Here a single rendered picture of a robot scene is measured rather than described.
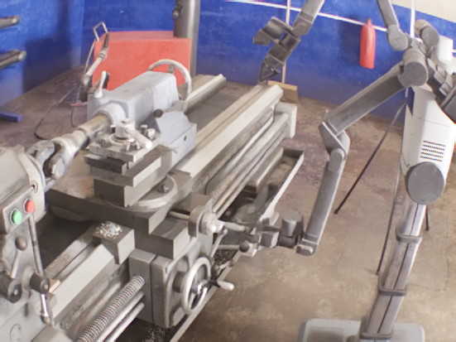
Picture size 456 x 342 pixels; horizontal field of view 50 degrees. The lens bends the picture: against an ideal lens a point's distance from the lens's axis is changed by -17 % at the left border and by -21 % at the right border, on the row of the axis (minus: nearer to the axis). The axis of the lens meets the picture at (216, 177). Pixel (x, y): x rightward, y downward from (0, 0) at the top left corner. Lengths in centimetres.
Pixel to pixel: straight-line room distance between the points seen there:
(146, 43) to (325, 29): 197
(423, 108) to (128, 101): 105
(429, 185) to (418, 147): 14
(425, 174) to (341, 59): 417
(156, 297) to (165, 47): 316
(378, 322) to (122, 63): 344
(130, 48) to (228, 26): 161
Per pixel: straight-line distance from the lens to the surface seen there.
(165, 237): 176
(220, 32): 611
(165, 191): 184
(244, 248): 211
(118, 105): 203
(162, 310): 187
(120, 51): 479
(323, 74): 587
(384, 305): 203
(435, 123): 163
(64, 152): 171
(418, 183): 171
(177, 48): 472
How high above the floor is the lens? 182
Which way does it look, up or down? 27 degrees down
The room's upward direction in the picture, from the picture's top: 4 degrees clockwise
